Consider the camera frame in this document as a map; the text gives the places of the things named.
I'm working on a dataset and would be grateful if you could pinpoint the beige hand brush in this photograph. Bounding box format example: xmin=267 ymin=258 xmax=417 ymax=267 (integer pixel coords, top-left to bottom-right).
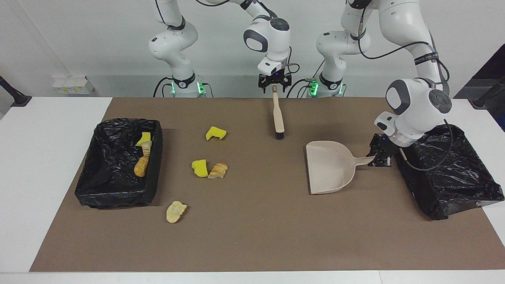
xmin=272 ymin=86 xmax=285 ymax=140

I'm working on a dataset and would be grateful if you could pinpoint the beige plastic dustpan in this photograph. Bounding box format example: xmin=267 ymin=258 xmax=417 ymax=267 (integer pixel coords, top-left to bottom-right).
xmin=306 ymin=141 xmax=375 ymax=195

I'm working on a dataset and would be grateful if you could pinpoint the striped croissant piece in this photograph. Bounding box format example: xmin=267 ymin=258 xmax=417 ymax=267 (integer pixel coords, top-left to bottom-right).
xmin=208 ymin=163 xmax=228 ymax=179

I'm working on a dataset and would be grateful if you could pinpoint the brown bread roll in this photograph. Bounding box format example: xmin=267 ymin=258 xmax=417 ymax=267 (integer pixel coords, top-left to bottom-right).
xmin=134 ymin=156 xmax=150 ymax=178

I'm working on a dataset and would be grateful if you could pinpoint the pale bread piece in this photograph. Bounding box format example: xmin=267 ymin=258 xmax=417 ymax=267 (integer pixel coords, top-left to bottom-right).
xmin=166 ymin=200 xmax=187 ymax=224

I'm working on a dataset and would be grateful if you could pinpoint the black bag lined bin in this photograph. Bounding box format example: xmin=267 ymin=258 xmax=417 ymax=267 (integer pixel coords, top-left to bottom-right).
xmin=392 ymin=124 xmax=505 ymax=220
xmin=75 ymin=118 xmax=163 ymax=209

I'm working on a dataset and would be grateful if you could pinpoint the notched yellow sponge piece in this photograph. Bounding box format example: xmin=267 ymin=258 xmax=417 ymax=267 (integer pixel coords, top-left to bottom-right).
xmin=206 ymin=126 xmax=227 ymax=141

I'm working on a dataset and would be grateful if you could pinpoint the black stand foot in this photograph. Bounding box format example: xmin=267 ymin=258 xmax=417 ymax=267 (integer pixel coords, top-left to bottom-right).
xmin=0 ymin=76 xmax=32 ymax=107
xmin=469 ymin=77 xmax=505 ymax=109

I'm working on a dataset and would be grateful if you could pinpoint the brown table mat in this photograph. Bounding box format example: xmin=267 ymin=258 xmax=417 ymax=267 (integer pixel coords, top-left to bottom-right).
xmin=30 ymin=97 xmax=505 ymax=273

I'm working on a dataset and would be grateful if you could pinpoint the black left base cable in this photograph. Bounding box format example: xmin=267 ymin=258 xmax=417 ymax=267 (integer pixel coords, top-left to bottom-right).
xmin=287 ymin=59 xmax=326 ymax=98

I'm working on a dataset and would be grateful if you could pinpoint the black base cable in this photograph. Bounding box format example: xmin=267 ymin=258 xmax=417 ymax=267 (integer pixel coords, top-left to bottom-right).
xmin=287 ymin=59 xmax=326 ymax=98
xmin=153 ymin=76 xmax=214 ymax=98

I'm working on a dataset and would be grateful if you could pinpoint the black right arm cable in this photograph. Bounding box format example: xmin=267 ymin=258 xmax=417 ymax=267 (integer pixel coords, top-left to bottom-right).
xmin=155 ymin=0 xmax=300 ymax=75

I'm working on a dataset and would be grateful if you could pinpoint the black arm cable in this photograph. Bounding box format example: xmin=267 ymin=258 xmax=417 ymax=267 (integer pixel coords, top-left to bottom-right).
xmin=357 ymin=16 xmax=453 ymax=171
xmin=155 ymin=0 xmax=300 ymax=75

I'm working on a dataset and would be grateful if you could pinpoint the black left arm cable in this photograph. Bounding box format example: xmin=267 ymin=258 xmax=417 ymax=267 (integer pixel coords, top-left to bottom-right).
xmin=357 ymin=16 xmax=453 ymax=171

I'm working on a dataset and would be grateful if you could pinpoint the black right base cable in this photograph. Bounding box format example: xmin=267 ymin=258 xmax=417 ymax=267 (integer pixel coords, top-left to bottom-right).
xmin=153 ymin=76 xmax=214 ymax=98

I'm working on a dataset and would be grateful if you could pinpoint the white wall power strip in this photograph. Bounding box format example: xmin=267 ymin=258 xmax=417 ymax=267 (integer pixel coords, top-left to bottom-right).
xmin=52 ymin=76 xmax=94 ymax=95

